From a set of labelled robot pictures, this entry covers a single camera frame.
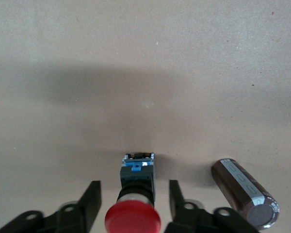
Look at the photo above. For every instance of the brown cylindrical capacitor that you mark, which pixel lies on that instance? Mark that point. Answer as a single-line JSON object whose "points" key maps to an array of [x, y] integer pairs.
{"points": [[240, 189]]}

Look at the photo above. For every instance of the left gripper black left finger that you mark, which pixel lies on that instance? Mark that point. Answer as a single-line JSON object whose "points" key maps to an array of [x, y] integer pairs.
{"points": [[87, 208]]}

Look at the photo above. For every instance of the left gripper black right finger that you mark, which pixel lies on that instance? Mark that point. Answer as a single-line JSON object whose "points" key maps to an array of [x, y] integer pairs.
{"points": [[184, 218]]}

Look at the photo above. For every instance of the red push button switch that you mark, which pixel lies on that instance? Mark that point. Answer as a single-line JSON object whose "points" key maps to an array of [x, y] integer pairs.
{"points": [[133, 217]]}

